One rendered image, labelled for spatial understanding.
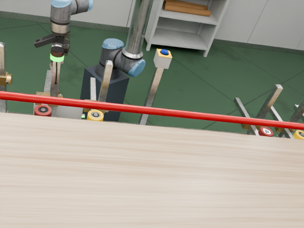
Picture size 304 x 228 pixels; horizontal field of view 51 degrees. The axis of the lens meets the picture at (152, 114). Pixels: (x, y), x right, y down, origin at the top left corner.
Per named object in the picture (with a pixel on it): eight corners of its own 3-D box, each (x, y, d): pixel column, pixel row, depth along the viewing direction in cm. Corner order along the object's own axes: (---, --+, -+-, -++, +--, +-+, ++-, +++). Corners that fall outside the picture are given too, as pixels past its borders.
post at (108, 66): (92, 128, 188) (106, 59, 159) (98, 129, 189) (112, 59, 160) (92, 132, 186) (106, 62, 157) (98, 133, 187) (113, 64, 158)
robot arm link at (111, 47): (108, 54, 248) (112, 34, 237) (125, 64, 243) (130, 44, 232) (95, 59, 237) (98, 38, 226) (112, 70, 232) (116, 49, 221)
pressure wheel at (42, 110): (34, 120, 161) (35, 102, 154) (51, 121, 163) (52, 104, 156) (32, 131, 155) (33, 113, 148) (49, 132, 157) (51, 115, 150)
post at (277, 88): (241, 140, 216) (276, 83, 187) (245, 140, 217) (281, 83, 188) (243, 144, 214) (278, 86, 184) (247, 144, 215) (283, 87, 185)
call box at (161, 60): (152, 61, 166) (156, 48, 162) (165, 63, 168) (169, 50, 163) (154, 68, 161) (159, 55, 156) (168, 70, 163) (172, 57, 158)
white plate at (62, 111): (33, 115, 177) (34, 101, 171) (81, 119, 184) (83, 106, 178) (33, 116, 176) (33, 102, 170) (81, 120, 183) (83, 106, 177)
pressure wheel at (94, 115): (81, 130, 164) (84, 113, 157) (92, 123, 170) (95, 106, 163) (93, 138, 162) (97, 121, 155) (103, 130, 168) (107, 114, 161)
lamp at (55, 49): (49, 83, 159) (51, 45, 146) (60, 84, 161) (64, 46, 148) (48, 89, 155) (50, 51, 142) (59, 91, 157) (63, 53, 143)
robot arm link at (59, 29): (49, 23, 144) (50, 14, 152) (48, 33, 147) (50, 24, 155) (69, 26, 147) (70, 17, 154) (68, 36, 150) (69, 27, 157)
